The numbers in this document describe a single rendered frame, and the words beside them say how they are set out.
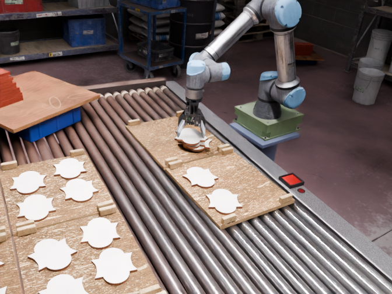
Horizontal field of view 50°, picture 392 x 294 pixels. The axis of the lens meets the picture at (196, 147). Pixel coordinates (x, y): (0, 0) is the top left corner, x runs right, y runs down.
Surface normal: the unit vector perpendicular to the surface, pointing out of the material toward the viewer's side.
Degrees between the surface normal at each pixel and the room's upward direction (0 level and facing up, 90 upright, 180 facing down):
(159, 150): 0
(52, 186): 0
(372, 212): 0
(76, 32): 90
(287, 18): 82
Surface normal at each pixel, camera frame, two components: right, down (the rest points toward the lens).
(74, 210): 0.07, -0.87
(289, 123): 0.57, 0.44
